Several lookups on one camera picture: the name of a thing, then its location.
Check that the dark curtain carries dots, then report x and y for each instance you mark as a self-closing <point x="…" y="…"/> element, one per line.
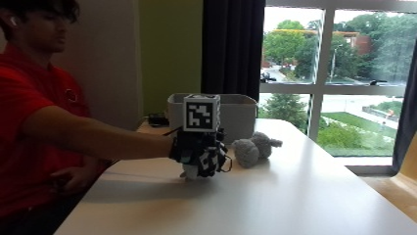
<point x="406" y="124"/>
<point x="232" y="49"/>

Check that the white earbud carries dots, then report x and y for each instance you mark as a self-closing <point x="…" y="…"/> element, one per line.
<point x="12" y="21"/>

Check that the white cube with black markers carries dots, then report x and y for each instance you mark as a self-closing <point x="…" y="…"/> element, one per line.
<point x="201" y="114"/>

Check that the the person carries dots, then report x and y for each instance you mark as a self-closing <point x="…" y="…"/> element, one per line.
<point x="29" y="98"/>

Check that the grey storage bin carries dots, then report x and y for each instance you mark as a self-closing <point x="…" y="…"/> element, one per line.
<point x="236" y="116"/>

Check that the small black device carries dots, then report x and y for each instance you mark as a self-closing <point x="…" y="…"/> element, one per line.
<point x="157" y="119"/>

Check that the white window frame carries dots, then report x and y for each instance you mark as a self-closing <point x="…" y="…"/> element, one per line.
<point x="321" y="88"/>

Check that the grey plush toy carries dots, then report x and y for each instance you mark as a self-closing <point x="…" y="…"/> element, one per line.
<point x="253" y="148"/>

